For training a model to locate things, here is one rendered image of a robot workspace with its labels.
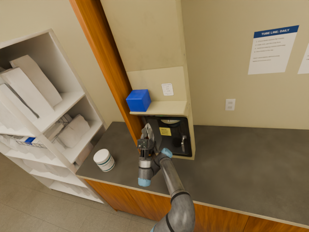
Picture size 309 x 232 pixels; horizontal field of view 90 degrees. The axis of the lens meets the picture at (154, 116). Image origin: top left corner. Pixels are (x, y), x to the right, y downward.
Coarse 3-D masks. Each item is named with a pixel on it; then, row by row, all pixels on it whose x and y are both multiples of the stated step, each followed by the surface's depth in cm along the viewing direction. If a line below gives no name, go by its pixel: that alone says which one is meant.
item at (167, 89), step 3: (162, 84) 84; (165, 84) 83; (168, 84) 83; (171, 84) 82; (162, 87) 85; (165, 87) 85; (168, 87) 84; (171, 87) 84; (162, 90) 86; (165, 90) 86; (168, 90) 85; (171, 90) 85; (165, 93) 87; (168, 93) 87; (171, 93) 86
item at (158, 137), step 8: (152, 120) 103; (160, 120) 101; (168, 120) 99; (176, 120) 97; (184, 120) 95; (152, 128) 109; (176, 128) 102; (184, 128) 99; (160, 136) 112; (168, 136) 109; (176, 136) 107; (184, 136) 104; (160, 144) 118; (168, 144) 115; (176, 144) 112; (184, 144) 109; (176, 152) 119; (184, 152) 116
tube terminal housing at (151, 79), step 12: (132, 72) 85; (144, 72) 82; (156, 72) 80; (168, 72) 78; (180, 72) 76; (132, 84) 90; (144, 84) 87; (156, 84) 85; (180, 84) 81; (156, 96) 90; (168, 96) 88; (180, 96) 86; (192, 120) 107; (192, 132) 109; (192, 144) 110; (180, 156) 123; (192, 156) 118
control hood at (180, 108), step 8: (152, 104) 91; (160, 104) 89; (168, 104) 87; (176, 104) 85; (184, 104) 83; (136, 112) 88; (144, 112) 86; (152, 112) 85; (160, 112) 83; (168, 112) 81; (176, 112) 80; (184, 112) 80
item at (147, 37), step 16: (112, 0) 64; (128, 0) 63; (144, 0) 61; (160, 0) 59; (176, 0) 59; (112, 16) 68; (128, 16) 66; (144, 16) 65; (160, 16) 63; (176, 16) 61; (112, 32) 73; (128, 32) 71; (144, 32) 69; (160, 32) 67; (176, 32) 65; (128, 48) 76; (144, 48) 74; (160, 48) 71; (176, 48) 69; (128, 64) 82; (144, 64) 79; (160, 64) 77; (176, 64) 74
